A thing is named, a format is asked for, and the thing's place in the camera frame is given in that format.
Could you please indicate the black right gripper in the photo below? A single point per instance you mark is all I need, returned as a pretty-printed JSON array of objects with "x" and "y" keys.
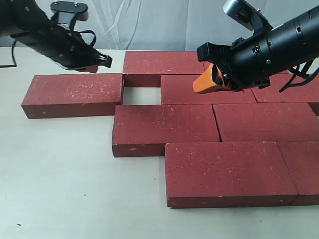
[{"x": 293, "y": 46}]

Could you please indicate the red brick lifted front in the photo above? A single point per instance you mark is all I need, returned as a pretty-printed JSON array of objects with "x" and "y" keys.
[{"x": 144, "y": 130}]

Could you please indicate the red brick pushed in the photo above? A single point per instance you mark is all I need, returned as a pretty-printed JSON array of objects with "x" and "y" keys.
[{"x": 177, "y": 90}]

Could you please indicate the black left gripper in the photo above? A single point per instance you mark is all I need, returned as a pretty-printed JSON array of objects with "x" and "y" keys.
[{"x": 64, "y": 47}]

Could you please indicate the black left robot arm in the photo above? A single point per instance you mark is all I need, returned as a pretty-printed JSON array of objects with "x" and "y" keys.
[{"x": 16, "y": 14}]

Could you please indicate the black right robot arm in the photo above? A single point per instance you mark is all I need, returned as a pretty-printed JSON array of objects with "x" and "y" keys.
[{"x": 309, "y": 12}]

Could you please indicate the red brick front large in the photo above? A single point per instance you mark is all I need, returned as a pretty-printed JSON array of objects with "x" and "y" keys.
[{"x": 227, "y": 174}]

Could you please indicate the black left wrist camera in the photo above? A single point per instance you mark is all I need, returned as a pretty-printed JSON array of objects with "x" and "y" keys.
[{"x": 66, "y": 13}]

